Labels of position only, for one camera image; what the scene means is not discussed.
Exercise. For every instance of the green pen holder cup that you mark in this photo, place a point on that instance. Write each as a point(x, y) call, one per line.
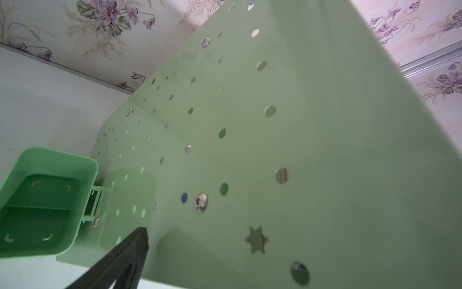
point(45, 198)

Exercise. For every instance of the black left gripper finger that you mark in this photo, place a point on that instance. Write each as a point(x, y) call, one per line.
point(121, 268)

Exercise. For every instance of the green wooden bookshelf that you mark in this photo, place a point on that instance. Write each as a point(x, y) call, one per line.
point(280, 148)

